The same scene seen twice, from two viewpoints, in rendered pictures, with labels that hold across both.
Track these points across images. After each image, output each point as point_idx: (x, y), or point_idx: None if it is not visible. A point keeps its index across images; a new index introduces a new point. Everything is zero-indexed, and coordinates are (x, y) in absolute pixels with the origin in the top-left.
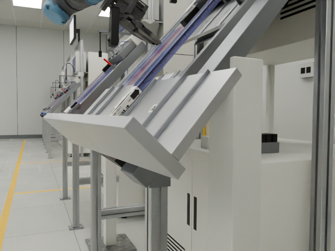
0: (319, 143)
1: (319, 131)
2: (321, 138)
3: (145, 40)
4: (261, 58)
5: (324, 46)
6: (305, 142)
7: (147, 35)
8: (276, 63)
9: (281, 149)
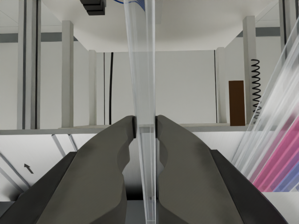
0: (22, 10)
1: (22, 21)
2: (20, 15)
3: (175, 142)
4: (200, 124)
5: (18, 106)
6: (163, 45)
7: (82, 154)
8: (211, 123)
9: (115, 9)
